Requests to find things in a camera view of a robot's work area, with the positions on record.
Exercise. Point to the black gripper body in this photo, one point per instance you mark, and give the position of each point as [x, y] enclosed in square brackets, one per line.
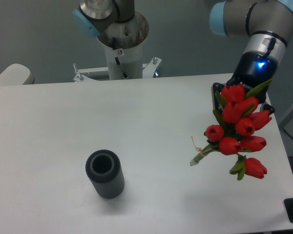
[252, 70]

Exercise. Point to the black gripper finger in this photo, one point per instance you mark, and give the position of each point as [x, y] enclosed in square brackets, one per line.
[268, 107]
[218, 100]

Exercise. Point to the red tulip bouquet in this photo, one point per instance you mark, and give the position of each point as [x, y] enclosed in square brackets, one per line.
[234, 132]

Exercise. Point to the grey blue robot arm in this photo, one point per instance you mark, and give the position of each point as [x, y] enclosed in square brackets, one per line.
[267, 23]

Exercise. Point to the dark grey ribbed vase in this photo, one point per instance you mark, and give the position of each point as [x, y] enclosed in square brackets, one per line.
[103, 168]

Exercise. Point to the white chair armrest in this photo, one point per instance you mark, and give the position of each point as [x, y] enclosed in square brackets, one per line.
[16, 74]

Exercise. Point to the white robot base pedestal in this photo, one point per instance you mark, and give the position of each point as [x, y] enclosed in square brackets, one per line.
[123, 46]

